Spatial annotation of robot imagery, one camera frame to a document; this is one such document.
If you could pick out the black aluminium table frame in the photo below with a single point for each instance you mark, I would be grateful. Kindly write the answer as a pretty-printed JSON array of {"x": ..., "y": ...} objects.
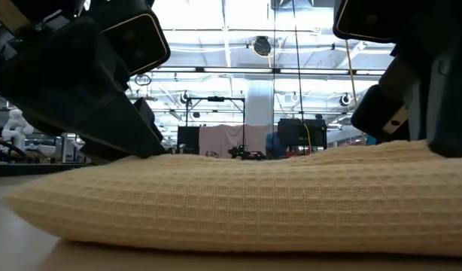
[{"x": 28, "y": 169}]

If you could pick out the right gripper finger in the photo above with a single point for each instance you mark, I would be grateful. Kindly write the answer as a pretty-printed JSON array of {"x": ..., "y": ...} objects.
[
  {"x": 453, "y": 113},
  {"x": 374, "y": 113}
]

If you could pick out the yellow waffle-weave towel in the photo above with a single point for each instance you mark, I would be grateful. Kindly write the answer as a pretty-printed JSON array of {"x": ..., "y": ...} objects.
[{"x": 253, "y": 195}]

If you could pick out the black stand frame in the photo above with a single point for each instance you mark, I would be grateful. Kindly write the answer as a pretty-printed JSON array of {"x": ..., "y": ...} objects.
[{"x": 216, "y": 99}]

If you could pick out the small black robot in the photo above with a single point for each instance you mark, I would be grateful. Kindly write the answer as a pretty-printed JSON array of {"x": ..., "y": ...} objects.
[{"x": 246, "y": 154}]

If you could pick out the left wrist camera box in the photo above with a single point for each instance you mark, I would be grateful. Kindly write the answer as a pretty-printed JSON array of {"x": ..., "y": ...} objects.
[{"x": 135, "y": 37}]

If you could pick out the person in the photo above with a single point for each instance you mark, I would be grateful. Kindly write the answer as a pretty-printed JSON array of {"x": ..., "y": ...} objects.
[{"x": 274, "y": 145}]

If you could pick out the white robot figure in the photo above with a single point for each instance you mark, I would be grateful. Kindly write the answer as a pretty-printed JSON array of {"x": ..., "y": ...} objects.
[{"x": 16, "y": 128}]

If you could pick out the pink cloth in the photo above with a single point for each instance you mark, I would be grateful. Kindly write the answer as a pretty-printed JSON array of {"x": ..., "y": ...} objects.
[{"x": 219, "y": 139}]

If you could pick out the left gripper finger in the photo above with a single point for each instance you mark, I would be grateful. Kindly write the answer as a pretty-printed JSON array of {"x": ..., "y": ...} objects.
[
  {"x": 73, "y": 83},
  {"x": 152, "y": 124}
]

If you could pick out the black monitor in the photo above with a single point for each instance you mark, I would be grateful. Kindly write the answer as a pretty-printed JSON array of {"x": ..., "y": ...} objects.
[
  {"x": 295, "y": 131},
  {"x": 188, "y": 139}
]

